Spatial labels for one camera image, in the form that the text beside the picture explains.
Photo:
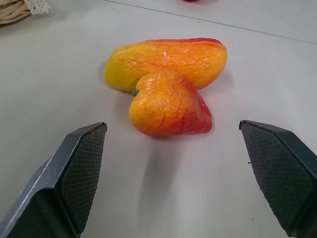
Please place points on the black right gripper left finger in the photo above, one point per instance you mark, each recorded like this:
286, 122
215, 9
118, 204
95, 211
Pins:
62, 183

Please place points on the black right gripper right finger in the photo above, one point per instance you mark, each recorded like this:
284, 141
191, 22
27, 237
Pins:
282, 178

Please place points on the wicker basket with lace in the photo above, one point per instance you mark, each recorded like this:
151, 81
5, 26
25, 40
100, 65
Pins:
11, 12

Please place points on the white lace fabric piece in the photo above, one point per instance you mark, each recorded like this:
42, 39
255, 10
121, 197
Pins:
38, 6

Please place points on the red object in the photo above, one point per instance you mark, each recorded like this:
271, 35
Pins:
190, 0

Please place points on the small orange-red mango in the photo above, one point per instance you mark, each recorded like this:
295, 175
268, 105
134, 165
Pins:
168, 109

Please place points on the large yellow-orange mango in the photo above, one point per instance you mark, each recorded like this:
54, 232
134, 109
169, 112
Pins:
163, 59

